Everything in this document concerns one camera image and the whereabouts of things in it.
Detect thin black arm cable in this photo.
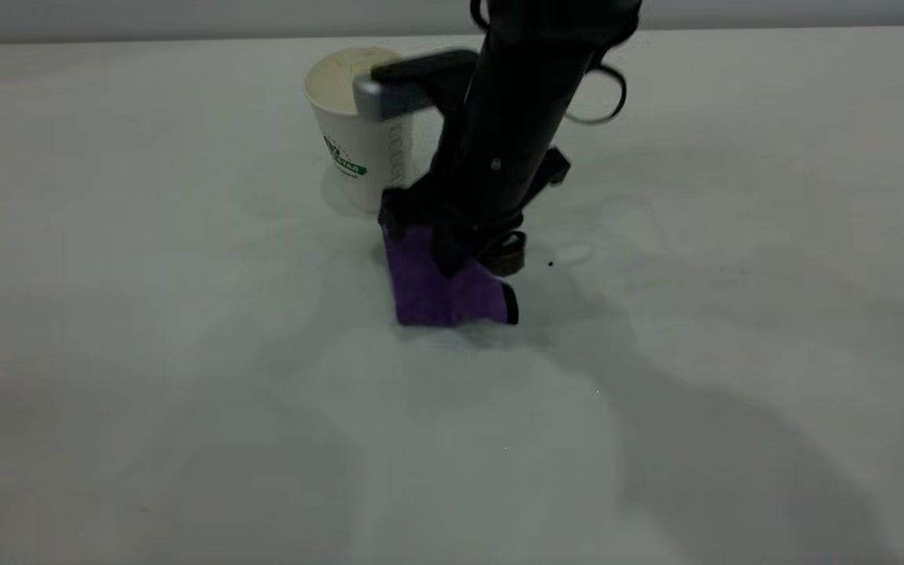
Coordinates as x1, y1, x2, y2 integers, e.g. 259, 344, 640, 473
564, 61, 628, 126

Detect brown coffee spill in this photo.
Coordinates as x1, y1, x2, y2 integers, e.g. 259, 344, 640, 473
495, 235, 528, 277

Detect white paper coffee cup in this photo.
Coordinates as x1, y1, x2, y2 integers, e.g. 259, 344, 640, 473
304, 47, 421, 214

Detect purple cloth with black trim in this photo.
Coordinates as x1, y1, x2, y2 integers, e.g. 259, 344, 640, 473
381, 224, 519, 328

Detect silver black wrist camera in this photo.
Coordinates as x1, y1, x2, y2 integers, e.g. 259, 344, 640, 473
352, 49, 479, 121

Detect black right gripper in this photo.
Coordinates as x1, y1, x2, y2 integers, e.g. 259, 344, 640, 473
379, 148, 572, 278

